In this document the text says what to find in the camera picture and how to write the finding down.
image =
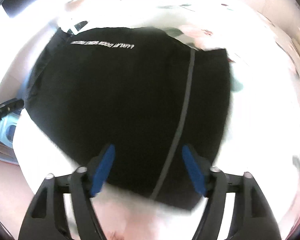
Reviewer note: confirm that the black garment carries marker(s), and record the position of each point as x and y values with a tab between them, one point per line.
141	90

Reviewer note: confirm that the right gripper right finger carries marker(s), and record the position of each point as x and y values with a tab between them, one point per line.
252	217

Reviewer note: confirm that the light blue plastic stool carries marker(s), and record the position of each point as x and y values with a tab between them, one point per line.
7	128

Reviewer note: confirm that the green floral bed sheet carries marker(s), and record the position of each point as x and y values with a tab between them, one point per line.
262	133

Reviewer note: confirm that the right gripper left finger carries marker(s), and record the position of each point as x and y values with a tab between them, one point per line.
46	216

